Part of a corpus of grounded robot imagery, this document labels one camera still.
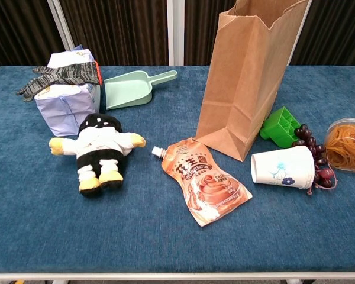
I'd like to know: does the brown paper bag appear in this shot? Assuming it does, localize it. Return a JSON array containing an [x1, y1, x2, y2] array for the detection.
[[195, 0, 310, 162]]

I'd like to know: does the green plastic grid block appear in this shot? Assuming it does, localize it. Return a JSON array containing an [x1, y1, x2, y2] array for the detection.
[[259, 106, 301, 149]]

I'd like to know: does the white flower print paper cup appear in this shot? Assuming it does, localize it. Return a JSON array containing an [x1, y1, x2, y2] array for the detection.
[[251, 145, 316, 189]]

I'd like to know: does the purple grape bunch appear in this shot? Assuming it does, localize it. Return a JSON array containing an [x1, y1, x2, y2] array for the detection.
[[292, 124, 338, 196]]

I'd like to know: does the clear tub of rubber bands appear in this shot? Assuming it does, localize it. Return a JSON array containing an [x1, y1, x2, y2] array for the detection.
[[324, 117, 355, 173]]

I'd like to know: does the orange peanut butter pouch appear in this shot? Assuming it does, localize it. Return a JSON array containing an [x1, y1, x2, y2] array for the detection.
[[151, 136, 253, 228]]

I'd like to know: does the mint green plastic scoop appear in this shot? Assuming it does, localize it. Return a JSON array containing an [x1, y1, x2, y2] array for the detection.
[[104, 70, 179, 111]]

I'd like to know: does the black and white plush doll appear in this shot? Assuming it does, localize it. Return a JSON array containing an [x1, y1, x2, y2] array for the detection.
[[49, 112, 147, 198]]

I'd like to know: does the blue felt table cover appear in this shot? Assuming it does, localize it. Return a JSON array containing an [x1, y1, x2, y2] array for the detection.
[[0, 65, 355, 273]]

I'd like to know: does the dark pleated curtain panel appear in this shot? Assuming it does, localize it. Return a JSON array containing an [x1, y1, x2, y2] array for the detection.
[[0, 0, 66, 72], [289, 0, 355, 66], [60, 0, 169, 66], [184, 0, 236, 66]]

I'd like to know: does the pale lilac tissue pack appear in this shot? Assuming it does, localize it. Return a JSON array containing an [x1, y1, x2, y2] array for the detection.
[[34, 44, 102, 137]]

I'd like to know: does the grey striped knit glove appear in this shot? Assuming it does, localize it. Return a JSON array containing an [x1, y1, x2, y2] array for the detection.
[[16, 60, 103, 102]]

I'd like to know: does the white partition frame post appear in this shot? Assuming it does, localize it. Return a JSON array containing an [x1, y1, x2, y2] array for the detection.
[[166, 0, 185, 66], [46, 0, 76, 51], [286, 0, 314, 66]]

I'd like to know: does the white table frame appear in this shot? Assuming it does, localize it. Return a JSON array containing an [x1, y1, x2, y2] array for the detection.
[[0, 272, 355, 284]]

